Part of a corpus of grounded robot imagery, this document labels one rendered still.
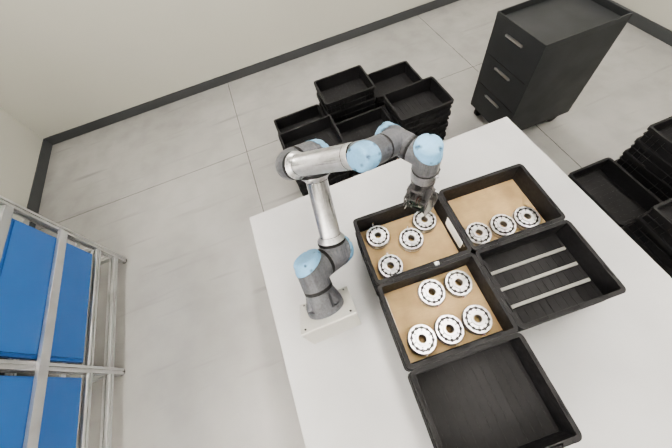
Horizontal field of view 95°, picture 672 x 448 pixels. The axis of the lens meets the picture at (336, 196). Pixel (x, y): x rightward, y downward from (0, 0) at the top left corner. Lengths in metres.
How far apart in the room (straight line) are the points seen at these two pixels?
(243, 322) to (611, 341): 1.94
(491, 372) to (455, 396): 0.15
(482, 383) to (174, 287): 2.11
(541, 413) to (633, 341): 0.51
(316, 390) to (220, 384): 1.02
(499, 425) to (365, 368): 0.48
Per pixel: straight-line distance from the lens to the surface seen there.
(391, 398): 1.42
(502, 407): 1.35
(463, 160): 1.84
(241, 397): 2.29
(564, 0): 2.88
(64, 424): 2.35
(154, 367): 2.60
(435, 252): 1.40
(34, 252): 2.45
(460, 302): 1.36
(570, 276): 1.53
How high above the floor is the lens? 2.12
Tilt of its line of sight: 57 degrees down
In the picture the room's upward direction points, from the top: 15 degrees counter-clockwise
